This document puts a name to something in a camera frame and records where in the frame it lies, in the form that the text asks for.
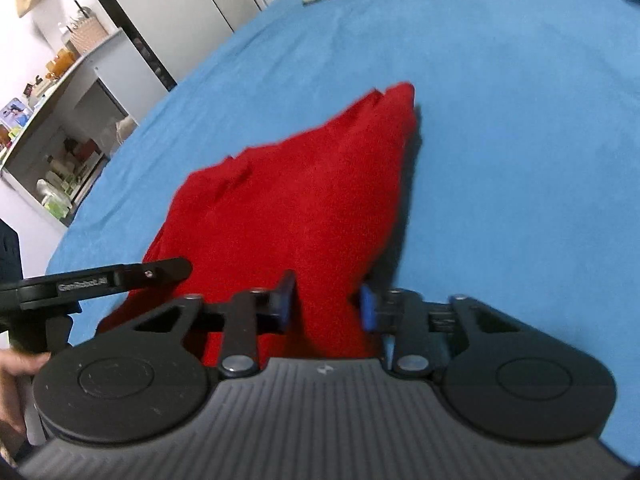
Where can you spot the red knit sweater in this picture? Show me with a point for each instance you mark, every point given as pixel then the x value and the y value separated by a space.
pixel 310 200

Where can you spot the person's left hand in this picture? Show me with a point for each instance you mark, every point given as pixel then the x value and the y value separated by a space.
pixel 15 365

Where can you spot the white plastic bag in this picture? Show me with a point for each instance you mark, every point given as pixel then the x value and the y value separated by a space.
pixel 125 130

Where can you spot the woven basket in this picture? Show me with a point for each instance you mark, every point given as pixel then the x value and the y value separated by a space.
pixel 90 35

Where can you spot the bed with blue sheet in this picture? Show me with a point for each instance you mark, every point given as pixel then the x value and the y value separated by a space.
pixel 500 160

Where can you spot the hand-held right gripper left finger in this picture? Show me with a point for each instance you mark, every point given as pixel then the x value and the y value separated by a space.
pixel 282 305

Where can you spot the grey wardrobe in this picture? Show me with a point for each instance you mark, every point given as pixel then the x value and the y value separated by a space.
pixel 175 0

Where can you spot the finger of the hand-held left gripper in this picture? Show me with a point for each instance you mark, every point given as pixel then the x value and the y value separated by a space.
pixel 155 272

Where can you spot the dark cloth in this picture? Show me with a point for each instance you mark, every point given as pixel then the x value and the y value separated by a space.
pixel 9 255

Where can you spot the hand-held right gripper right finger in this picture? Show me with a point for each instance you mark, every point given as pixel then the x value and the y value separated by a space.
pixel 369 310

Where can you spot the white desk with shelves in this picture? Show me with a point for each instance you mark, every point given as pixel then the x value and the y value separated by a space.
pixel 85 67

